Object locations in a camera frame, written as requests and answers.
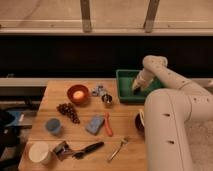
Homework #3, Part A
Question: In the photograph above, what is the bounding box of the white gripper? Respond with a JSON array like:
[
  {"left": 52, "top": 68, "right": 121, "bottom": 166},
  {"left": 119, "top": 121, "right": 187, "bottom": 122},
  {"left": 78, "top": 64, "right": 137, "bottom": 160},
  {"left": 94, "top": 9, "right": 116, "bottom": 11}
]
[{"left": 132, "top": 69, "right": 154, "bottom": 91}]

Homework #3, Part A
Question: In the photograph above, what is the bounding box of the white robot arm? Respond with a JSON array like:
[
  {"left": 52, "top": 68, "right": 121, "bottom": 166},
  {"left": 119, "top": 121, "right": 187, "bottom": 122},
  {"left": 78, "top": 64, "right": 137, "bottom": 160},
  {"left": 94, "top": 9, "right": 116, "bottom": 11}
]
[{"left": 132, "top": 55, "right": 213, "bottom": 171}]

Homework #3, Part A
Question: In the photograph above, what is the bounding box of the green plastic tray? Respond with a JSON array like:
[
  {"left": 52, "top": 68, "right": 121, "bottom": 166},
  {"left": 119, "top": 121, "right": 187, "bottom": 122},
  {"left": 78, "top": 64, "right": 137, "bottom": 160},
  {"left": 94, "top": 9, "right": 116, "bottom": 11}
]
[{"left": 116, "top": 69, "right": 163, "bottom": 103}]

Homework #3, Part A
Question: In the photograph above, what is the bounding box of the small metal cup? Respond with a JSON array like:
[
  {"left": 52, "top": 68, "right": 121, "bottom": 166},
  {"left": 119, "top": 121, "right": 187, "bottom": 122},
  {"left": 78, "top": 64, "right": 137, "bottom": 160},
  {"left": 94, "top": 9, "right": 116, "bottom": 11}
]
[{"left": 101, "top": 94, "right": 112, "bottom": 106}]

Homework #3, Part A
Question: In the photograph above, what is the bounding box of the blue grey small toy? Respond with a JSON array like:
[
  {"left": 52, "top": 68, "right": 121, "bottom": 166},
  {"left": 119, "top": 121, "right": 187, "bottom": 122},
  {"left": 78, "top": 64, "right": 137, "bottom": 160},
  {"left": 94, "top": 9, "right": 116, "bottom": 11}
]
[{"left": 91, "top": 84, "right": 106, "bottom": 97}]

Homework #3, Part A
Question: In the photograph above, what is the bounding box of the dark purple bowl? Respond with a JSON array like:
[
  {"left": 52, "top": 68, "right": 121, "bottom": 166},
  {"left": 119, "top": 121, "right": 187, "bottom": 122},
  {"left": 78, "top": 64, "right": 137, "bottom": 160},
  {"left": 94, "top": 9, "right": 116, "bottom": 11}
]
[{"left": 135, "top": 114, "right": 144, "bottom": 133}]

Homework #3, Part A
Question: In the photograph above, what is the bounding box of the blue sponge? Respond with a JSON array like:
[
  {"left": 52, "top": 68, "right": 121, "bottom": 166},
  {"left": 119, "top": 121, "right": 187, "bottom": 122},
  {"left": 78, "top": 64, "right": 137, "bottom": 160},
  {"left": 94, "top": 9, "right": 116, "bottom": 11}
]
[{"left": 85, "top": 115, "right": 104, "bottom": 135}]

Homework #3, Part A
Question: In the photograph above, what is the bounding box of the orange bowl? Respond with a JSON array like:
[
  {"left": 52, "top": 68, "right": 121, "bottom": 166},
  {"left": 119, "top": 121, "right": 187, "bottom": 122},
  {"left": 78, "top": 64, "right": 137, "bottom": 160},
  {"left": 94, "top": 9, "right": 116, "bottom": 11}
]
[{"left": 67, "top": 84, "right": 89, "bottom": 105}]

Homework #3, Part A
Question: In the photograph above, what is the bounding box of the metal fork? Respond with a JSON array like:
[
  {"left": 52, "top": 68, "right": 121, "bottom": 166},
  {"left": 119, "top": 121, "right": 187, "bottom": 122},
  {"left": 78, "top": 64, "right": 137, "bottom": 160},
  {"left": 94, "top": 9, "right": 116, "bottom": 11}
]
[{"left": 107, "top": 136, "right": 129, "bottom": 163}]

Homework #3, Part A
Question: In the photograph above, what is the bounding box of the egg in orange bowl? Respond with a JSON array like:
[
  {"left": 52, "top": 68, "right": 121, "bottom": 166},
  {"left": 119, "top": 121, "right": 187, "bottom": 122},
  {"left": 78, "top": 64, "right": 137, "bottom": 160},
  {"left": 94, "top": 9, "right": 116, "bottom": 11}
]
[{"left": 73, "top": 91, "right": 84, "bottom": 100}]

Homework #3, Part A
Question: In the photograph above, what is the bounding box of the bunch of dark grapes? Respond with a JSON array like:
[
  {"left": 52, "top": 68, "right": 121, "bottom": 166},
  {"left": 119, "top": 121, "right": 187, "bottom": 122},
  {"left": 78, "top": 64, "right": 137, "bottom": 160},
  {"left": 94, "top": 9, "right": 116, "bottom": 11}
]
[{"left": 57, "top": 103, "right": 80, "bottom": 124}]

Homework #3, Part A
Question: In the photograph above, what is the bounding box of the blue plastic cup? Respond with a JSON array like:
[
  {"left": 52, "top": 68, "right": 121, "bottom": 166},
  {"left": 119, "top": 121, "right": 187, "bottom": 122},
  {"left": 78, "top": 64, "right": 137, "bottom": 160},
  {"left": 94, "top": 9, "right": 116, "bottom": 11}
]
[{"left": 45, "top": 118, "right": 61, "bottom": 136}]

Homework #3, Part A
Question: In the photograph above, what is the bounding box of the metal can opener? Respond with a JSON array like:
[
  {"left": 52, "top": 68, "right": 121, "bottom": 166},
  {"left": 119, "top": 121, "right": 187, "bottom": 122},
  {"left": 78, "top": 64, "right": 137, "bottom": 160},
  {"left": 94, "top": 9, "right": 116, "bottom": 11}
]
[{"left": 53, "top": 141, "right": 73, "bottom": 161}]

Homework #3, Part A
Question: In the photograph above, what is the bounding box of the white cup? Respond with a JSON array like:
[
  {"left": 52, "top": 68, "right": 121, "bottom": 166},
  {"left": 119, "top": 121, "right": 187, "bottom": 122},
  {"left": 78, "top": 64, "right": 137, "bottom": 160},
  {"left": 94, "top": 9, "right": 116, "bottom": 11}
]
[{"left": 28, "top": 142, "right": 51, "bottom": 164}]

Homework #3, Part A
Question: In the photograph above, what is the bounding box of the dark equipment at left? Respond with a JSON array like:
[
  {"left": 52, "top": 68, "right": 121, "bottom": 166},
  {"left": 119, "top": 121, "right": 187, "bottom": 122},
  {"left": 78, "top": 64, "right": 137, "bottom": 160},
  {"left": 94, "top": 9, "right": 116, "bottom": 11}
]
[{"left": 0, "top": 109, "right": 32, "bottom": 171}]

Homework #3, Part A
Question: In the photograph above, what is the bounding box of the black handled utensil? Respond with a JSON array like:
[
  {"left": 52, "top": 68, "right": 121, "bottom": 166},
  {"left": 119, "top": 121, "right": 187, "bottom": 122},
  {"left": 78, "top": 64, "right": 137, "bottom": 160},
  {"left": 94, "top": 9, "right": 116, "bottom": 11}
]
[{"left": 73, "top": 141, "right": 104, "bottom": 159}]

